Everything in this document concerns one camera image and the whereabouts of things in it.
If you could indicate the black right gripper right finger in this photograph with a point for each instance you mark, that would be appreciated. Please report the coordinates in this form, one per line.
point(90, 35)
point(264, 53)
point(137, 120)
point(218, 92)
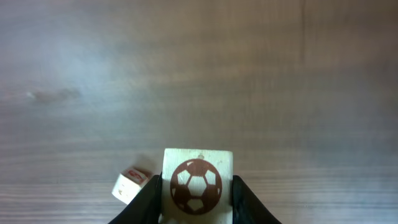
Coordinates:
point(247, 208)

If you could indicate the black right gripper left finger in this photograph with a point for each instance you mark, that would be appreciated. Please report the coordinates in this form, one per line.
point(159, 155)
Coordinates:
point(145, 208)

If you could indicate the red letter U block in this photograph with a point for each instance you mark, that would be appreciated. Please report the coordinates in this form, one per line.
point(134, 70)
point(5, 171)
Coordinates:
point(129, 183)

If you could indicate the soccer ball yellow block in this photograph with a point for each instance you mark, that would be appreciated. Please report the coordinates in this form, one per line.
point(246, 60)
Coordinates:
point(197, 186)

